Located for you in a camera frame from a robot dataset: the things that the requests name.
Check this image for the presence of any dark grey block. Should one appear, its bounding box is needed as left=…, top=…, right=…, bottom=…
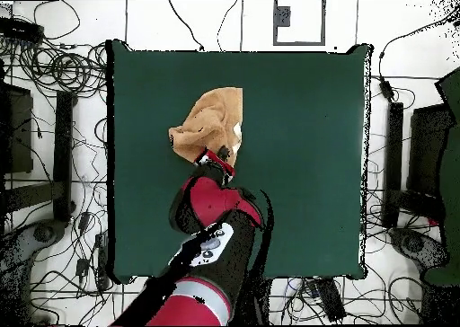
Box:
left=276, top=5, right=291, bottom=28

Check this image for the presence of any black furniture panel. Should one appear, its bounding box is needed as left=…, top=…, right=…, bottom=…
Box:
left=407, top=103, right=454, bottom=199
left=0, top=82, right=34, bottom=175

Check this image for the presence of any black power strip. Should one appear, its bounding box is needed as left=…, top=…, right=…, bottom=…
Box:
left=94, top=233, right=111, bottom=292
left=314, top=277, right=348, bottom=323
left=0, top=17, right=45, bottom=42

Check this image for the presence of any orange terry towel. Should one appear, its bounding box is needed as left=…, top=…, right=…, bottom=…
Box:
left=167, top=86, right=244, bottom=168

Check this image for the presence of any black cable coil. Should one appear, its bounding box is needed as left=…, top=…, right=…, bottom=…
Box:
left=19, top=40, right=108, bottom=96

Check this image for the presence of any dark green table cloth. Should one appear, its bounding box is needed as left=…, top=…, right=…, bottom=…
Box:
left=107, top=40, right=373, bottom=285

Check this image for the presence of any green hanging cloth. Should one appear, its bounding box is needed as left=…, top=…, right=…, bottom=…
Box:
left=423, top=67, right=460, bottom=287

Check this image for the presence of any black stand bar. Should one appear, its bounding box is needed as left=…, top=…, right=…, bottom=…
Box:
left=52, top=90, right=76, bottom=223
left=381, top=102, right=404, bottom=228

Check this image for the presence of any black power adapter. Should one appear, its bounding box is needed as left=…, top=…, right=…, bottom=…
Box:
left=75, top=257, right=90, bottom=278
left=378, top=79, right=395, bottom=102
left=77, top=211, right=92, bottom=232

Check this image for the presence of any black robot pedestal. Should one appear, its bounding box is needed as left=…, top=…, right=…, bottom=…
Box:
left=247, top=278, right=273, bottom=326

